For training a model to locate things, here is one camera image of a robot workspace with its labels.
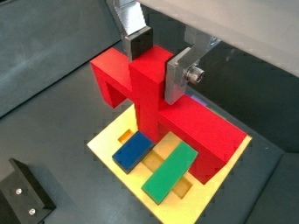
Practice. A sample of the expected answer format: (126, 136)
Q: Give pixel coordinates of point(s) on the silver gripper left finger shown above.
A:
(137, 33)

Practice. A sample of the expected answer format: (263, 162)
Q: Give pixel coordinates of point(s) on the green long bar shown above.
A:
(170, 172)

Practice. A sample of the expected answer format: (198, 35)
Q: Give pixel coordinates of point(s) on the purple cross-shaped block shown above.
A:
(205, 104)

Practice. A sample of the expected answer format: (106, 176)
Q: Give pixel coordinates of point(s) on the red cross-shaped block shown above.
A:
(137, 80)

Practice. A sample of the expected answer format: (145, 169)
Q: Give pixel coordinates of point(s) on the yellow base board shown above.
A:
(154, 169)

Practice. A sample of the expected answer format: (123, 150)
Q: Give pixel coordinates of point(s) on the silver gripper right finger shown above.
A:
(182, 67)

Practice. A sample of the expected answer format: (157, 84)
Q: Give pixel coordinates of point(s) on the blue long bar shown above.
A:
(133, 151)

